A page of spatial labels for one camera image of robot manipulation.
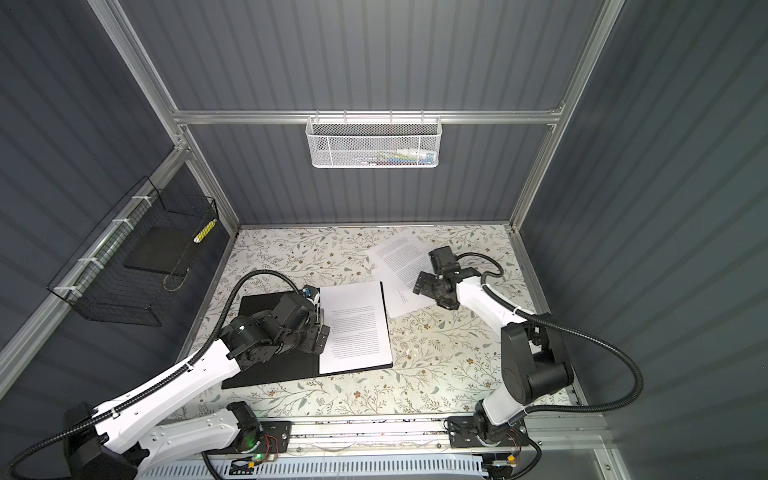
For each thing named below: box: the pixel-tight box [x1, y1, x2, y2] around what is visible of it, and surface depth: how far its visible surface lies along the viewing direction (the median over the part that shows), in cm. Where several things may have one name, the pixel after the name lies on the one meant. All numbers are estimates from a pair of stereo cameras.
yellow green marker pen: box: [193, 218, 217, 243], surface depth 84 cm
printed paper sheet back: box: [366, 230, 437, 319], surface depth 110 cm
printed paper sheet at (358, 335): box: [319, 281, 392, 375], surface depth 93 cm
